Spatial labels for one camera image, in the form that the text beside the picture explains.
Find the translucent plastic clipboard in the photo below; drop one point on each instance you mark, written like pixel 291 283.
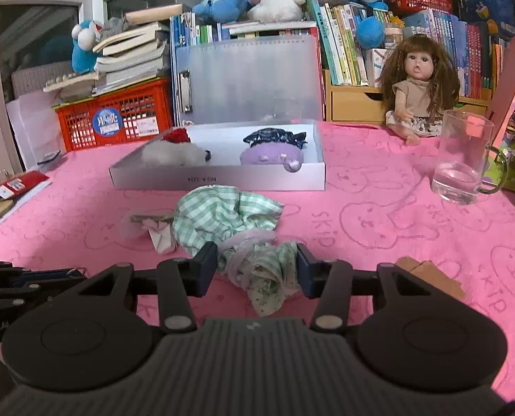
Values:
pixel 248 82

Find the red packet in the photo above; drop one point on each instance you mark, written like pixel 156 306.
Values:
pixel 14 184

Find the pale floral doll dress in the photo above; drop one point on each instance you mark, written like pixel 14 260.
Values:
pixel 266 277

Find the row of red and blue books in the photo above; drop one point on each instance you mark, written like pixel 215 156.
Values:
pixel 456 52

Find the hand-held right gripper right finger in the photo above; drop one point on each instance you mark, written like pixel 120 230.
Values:
pixel 304 273

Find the blue printed carton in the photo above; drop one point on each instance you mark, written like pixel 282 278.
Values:
pixel 487 4

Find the clear glass mug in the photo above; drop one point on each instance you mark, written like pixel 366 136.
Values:
pixel 461 169

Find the small colourful sticker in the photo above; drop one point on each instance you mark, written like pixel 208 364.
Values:
pixel 188 123

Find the red plastic crate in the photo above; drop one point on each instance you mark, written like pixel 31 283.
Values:
pixel 123 112

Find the grey knitted cloth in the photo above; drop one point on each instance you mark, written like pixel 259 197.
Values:
pixel 115 26

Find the blue and white cat plush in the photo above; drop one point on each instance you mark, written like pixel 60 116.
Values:
pixel 84 47

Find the brown cardboard piece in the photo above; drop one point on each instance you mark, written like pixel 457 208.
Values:
pixel 435 275

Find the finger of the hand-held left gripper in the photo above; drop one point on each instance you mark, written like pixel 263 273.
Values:
pixel 6 299
pixel 45 278

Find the small pink tulle garment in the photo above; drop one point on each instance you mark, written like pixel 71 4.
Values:
pixel 157 232

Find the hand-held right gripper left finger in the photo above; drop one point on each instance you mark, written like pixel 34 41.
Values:
pixel 208 268

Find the green checked cloth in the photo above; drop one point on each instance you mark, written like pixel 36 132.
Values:
pixel 222 216

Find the small clear plastic jar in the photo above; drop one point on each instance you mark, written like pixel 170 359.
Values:
pixel 393 34

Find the stack of worn books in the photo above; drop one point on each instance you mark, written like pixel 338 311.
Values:
pixel 131 52

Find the row of children's books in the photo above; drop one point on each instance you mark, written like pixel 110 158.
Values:
pixel 344 47

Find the pink rabbit print towel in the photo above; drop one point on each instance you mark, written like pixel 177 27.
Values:
pixel 391 234

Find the grey plush with red hat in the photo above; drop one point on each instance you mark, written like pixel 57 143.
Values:
pixel 175 151

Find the white cardboard box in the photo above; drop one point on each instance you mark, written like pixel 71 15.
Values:
pixel 222 180

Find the long-haired doll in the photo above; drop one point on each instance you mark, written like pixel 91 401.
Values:
pixel 417 82

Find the blue plush toy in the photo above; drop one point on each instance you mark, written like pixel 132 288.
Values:
pixel 222 4

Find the wooden drawer organizer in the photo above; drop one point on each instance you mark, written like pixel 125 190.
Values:
pixel 352 104

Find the purple plush toy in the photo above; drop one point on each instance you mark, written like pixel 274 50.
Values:
pixel 268 154

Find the grey ribbed basket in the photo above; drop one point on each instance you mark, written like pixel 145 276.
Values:
pixel 40 80

